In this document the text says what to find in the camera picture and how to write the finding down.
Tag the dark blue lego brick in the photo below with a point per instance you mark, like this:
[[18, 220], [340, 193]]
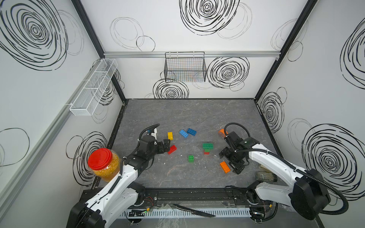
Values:
[[191, 132]]

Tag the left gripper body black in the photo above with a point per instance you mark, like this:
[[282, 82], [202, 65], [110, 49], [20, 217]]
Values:
[[154, 152]]

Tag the black knife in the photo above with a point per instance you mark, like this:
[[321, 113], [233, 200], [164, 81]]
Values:
[[193, 211]]

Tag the glass jar green contents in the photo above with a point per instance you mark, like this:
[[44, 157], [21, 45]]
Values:
[[266, 177]]

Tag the yellow lego brick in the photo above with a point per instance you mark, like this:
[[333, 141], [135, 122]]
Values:
[[170, 136]]

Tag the orange long lego brick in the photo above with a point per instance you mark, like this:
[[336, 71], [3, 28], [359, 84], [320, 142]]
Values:
[[225, 167]]

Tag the white slotted cable duct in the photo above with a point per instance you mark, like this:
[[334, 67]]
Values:
[[175, 213]]

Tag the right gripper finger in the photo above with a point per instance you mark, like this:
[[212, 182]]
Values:
[[237, 167], [225, 153]]

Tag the clear plastic wall shelf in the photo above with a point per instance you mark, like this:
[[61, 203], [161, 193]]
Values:
[[95, 86]]

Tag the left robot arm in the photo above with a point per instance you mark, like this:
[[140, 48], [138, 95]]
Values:
[[121, 192]]

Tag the orange half-round lego piece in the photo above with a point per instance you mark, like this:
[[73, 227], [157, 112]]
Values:
[[222, 133]]

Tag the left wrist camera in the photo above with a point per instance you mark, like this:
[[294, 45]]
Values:
[[152, 132]]

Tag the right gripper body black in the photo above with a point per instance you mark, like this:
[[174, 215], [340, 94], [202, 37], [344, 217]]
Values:
[[234, 158]]

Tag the glass bottle tan lid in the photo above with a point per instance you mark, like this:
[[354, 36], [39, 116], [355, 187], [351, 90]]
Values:
[[263, 168]]

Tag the black wire basket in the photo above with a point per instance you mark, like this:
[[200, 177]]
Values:
[[185, 66]]

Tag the red long lego brick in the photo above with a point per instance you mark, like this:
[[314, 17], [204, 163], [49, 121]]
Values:
[[172, 149]]

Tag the red-lidded jar yellow contents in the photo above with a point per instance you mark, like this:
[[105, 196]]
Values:
[[104, 163]]

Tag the light blue lego brick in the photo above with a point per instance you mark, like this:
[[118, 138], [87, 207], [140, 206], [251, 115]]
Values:
[[183, 133]]

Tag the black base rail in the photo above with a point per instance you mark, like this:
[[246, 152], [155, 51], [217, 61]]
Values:
[[230, 194]]

